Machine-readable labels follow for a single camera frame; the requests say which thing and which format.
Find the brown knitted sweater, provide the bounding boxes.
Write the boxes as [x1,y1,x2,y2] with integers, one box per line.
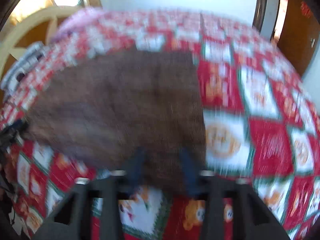
[23,49,206,193]

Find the grey white folded blanket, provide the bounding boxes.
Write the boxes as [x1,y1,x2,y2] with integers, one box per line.
[1,42,49,98]

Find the red checkered cartoon bedspread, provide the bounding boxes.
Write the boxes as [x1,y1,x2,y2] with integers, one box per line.
[1,10,319,239]

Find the cream wooden headboard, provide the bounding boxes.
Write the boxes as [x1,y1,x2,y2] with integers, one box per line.
[1,6,82,76]

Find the pink pillow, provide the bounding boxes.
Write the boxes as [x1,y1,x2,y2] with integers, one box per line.
[50,7,106,42]

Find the brown wooden door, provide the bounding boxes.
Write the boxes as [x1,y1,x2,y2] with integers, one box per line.
[278,0,319,76]

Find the red door decoration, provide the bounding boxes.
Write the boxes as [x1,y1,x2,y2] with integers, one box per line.
[300,1,312,18]

